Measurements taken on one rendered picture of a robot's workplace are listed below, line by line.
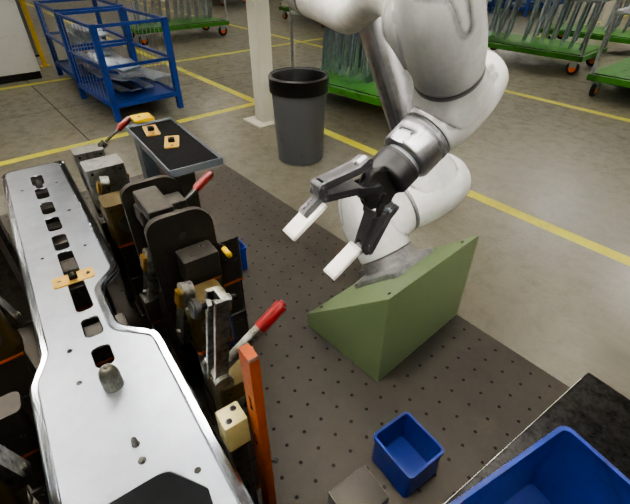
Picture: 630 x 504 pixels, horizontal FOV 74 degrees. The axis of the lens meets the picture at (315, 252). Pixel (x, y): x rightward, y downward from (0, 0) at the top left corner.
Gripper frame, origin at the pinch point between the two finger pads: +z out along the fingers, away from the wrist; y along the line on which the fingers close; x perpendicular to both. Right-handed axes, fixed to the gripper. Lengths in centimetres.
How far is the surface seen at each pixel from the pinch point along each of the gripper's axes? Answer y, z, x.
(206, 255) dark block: -0.9, 14.3, -19.9
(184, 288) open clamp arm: 1.8, 20.4, -14.7
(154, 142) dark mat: -2, 7, -71
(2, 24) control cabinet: -38, 52, -700
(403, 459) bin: -48, 18, 18
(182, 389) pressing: -2.8, 31.5, -2.7
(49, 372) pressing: 7, 47, -19
